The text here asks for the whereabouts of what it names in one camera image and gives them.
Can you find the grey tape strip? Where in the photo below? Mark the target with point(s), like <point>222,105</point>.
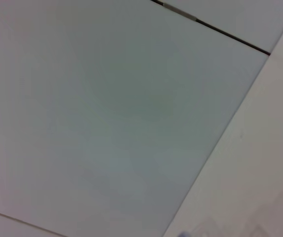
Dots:
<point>180,11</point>

